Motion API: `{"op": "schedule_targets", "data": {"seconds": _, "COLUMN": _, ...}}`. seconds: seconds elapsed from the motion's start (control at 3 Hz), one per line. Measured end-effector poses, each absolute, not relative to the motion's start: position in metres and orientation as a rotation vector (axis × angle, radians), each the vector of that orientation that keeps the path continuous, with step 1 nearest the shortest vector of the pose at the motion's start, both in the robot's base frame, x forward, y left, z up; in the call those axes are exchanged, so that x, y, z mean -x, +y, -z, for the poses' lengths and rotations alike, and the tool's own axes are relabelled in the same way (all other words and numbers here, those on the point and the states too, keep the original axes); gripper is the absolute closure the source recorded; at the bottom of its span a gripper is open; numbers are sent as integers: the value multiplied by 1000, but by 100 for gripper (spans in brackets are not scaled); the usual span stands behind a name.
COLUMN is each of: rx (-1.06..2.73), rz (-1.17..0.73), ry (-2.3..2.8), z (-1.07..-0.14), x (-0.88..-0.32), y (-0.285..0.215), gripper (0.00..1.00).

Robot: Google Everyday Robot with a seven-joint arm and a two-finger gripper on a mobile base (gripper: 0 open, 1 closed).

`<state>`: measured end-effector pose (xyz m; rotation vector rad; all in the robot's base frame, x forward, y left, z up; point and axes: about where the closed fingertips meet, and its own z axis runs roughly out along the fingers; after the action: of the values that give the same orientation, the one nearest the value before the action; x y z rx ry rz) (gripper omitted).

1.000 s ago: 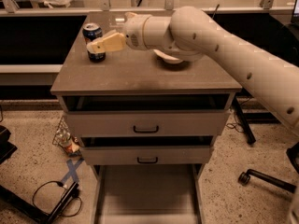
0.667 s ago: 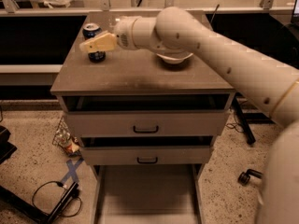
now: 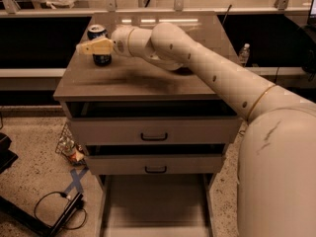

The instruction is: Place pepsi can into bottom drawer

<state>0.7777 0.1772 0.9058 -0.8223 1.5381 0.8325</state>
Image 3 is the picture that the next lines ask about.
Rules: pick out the open bottom drawer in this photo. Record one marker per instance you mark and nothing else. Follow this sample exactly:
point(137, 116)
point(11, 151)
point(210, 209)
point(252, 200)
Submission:
point(155, 206)

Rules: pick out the clear plastic water bottle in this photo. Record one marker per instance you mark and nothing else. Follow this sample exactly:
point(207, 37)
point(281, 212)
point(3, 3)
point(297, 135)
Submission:
point(244, 54)

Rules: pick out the drawer with black handle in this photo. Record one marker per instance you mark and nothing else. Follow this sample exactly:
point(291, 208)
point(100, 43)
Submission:
point(154, 164)
point(140, 131)

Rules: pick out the black stand with cable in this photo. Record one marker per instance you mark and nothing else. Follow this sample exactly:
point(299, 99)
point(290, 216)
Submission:
point(54, 212)

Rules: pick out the top drawer with black handle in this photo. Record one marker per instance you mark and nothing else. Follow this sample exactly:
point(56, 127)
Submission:
point(140, 131)

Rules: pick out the middle drawer with black handle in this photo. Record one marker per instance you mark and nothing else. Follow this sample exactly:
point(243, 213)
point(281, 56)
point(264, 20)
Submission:
point(154, 164)

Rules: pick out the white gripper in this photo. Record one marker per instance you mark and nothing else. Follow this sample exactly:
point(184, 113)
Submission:
point(120, 40)

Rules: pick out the grey drawer cabinet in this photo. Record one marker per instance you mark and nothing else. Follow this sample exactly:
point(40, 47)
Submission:
point(131, 88)

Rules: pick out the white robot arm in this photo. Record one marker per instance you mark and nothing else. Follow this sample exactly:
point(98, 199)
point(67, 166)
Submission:
point(277, 157)

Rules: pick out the blue pepsi can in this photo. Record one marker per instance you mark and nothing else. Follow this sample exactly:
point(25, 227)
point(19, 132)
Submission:
point(98, 31)

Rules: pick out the wire basket with trash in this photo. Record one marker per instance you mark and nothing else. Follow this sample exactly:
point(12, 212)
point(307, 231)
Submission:
point(69, 149)

